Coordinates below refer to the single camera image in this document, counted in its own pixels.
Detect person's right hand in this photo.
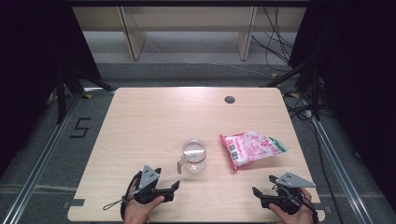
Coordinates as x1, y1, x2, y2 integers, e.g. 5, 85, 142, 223
268, 188, 315, 224

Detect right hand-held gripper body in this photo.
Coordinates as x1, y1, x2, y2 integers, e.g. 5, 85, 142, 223
261, 172, 317, 216

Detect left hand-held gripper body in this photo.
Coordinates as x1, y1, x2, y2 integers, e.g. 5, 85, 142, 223
132, 164, 175, 205

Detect black metal stand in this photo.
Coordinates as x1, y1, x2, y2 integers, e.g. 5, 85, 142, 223
261, 59, 322, 121
55, 64, 116, 125

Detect aluminium floor rail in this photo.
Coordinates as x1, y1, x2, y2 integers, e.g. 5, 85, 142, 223
0, 92, 82, 224
307, 115, 376, 224

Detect black curtain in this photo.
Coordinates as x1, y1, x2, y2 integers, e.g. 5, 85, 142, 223
288, 0, 396, 214
0, 0, 103, 176

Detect black floor cable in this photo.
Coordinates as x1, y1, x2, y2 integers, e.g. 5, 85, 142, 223
284, 92, 345, 224

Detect bundle of black cables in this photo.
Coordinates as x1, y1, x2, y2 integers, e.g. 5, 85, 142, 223
251, 6, 296, 73

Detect clear glass jar with lid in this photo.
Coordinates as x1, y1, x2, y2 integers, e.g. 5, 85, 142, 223
177, 138, 208, 175

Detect pink and white plastic bag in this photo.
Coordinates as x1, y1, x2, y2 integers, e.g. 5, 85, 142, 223
219, 130, 288, 172

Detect grey lanyard loop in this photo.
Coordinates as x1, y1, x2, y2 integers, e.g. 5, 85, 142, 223
102, 198, 127, 211

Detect person's left hand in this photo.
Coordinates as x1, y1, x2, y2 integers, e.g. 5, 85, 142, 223
123, 195, 165, 224

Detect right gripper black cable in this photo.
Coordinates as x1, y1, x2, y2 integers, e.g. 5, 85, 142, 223
292, 192, 320, 224

